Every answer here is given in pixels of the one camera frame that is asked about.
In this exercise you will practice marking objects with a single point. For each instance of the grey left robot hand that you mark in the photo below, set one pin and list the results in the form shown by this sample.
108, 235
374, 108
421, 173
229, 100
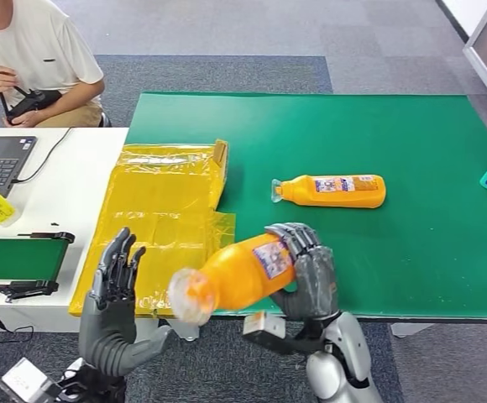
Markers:
106, 328

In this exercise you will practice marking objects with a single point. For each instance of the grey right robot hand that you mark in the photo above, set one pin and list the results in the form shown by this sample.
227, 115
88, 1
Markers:
315, 278

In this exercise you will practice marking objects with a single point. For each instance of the orange bottle with colourful label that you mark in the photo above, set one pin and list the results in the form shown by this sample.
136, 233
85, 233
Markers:
235, 275

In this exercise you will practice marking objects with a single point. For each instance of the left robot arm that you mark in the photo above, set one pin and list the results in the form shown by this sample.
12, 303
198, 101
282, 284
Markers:
92, 386

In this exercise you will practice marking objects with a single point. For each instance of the orange bottle with text label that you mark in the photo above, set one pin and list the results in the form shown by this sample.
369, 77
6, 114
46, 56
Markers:
302, 196

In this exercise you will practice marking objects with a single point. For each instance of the grey table foot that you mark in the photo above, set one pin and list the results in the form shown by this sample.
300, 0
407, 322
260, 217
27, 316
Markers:
184, 332
411, 330

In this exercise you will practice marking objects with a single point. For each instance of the green table mat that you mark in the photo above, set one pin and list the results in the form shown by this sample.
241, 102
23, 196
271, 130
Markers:
395, 250

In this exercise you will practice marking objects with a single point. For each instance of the small green belt conveyor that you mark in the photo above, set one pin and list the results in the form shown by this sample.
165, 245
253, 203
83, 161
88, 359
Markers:
17, 258

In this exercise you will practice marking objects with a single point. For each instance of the yellow plastic wrapped cardboard box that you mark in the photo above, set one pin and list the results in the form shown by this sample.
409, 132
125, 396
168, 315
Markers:
155, 200

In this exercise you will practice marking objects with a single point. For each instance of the grey laptop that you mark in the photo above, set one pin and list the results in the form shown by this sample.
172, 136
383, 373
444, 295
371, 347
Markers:
0, 161

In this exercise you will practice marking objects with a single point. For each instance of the black handheld controller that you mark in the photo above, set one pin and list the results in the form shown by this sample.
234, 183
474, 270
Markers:
33, 101

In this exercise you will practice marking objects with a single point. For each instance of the person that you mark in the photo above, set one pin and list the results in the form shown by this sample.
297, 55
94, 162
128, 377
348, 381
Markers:
38, 39

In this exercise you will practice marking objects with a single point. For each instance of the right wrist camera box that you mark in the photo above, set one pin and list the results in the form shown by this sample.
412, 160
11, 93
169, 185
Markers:
260, 325

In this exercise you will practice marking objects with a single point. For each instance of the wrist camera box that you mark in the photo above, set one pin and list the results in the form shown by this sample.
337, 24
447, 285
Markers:
260, 325
25, 381

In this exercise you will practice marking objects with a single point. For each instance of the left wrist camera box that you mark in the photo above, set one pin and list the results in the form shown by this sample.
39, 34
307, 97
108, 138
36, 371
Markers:
25, 381

